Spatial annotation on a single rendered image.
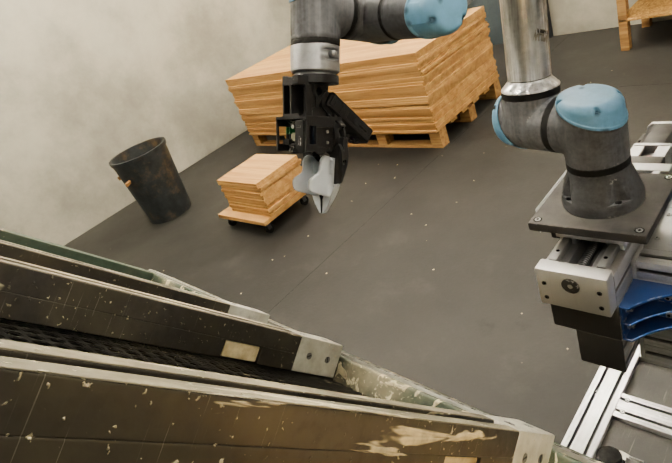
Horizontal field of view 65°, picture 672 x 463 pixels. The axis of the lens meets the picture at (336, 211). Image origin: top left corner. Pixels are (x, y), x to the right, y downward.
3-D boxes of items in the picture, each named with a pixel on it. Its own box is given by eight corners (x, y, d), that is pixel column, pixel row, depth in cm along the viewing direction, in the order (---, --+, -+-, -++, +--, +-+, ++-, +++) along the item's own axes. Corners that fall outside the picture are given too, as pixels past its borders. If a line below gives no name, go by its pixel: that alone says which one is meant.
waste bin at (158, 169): (207, 199, 491) (175, 136, 462) (160, 232, 461) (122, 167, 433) (179, 195, 529) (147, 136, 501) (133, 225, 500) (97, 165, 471)
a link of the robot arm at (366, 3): (423, 44, 83) (366, 37, 77) (380, 47, 92) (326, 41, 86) (428, -9, 81) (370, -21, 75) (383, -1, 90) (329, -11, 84)
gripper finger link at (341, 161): (319, 182, 84) (319, 127, 83) (327, 182, 85) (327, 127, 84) (340, 184, 80) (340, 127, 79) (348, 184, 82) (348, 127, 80)
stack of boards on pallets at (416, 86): (503, 93, 466) (485, 4, 432) (442, 150, 408) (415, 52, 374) (315, 106, 640) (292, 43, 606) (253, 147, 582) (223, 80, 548)
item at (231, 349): (255, 362, 98) (260, 346, 99) (220, 356, 93) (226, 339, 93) (246, 357, 100) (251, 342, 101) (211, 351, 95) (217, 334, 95)
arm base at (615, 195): (578, 178, 118) (572, 138, 113) (655, 181, 107) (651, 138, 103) (551, 215, 109) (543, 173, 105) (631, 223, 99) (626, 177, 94)
